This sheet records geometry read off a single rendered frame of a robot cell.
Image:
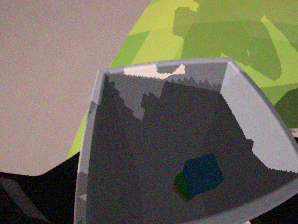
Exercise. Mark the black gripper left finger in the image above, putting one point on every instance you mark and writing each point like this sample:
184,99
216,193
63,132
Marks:
48,198

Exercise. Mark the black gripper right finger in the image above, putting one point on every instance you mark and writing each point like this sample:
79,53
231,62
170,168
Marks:
275,215

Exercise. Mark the blue cube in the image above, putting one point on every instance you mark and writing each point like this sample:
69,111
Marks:
202,174

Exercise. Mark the white square cup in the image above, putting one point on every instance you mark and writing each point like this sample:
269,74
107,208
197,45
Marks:
145,119

